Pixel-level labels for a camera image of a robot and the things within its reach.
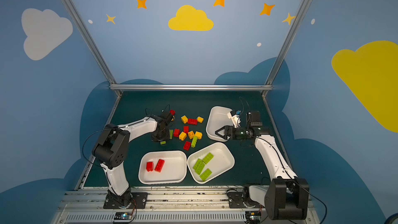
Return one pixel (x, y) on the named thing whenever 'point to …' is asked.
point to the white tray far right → (216, 118)
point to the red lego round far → (172, 112)
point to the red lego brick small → (150, 166)
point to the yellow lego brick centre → (182, 136)
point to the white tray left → (174, 170)
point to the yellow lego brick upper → (184, 119)
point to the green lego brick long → (198, 166)
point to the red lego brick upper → (192, 121)
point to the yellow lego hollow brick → (190, 134)
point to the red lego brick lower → (187, 145)
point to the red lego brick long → (159, 165)
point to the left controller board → (123, 215)
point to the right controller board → (253, 216)
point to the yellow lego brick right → (198, 134)
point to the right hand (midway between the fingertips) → (222, 131)
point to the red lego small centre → (186, 129)
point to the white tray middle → (210, 163)
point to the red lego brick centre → (176, 132)
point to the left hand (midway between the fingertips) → (163, 138)
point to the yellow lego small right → (200, 119)
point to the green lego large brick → (208, 158)
